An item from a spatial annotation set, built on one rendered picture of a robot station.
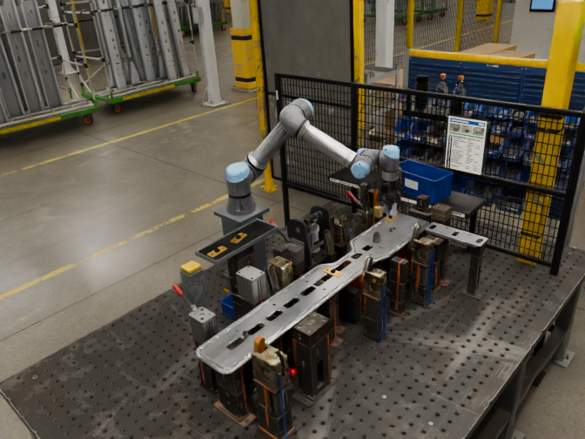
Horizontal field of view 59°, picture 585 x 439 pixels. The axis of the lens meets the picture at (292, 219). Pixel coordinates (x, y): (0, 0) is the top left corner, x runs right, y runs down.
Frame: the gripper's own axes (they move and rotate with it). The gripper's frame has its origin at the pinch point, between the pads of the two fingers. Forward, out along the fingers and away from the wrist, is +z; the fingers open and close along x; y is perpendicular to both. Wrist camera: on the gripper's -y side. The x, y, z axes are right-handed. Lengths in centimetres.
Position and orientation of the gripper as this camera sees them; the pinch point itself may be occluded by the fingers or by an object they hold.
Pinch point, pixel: (391, 214)
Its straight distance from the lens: 257.1
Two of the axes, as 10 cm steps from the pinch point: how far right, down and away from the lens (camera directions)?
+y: -6.6, 3.8, -6.5
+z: 0.6, 8.9, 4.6
